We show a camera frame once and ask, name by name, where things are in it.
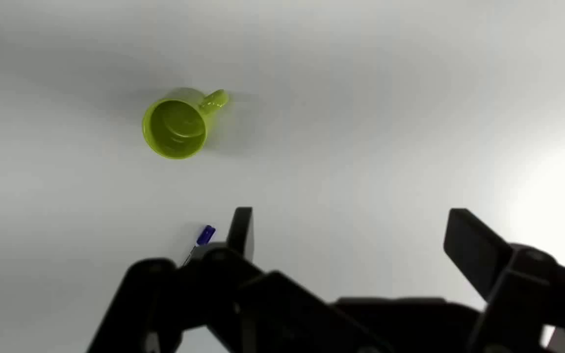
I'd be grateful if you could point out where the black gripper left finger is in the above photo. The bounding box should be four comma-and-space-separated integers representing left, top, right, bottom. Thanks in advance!
88, 207, 396, 353

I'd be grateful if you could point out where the light green mug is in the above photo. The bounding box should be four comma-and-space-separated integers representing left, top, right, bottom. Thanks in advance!
139, 87, 234, 161

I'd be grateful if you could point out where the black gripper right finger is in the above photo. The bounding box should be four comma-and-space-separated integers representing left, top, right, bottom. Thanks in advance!
444, 208, 565, 353

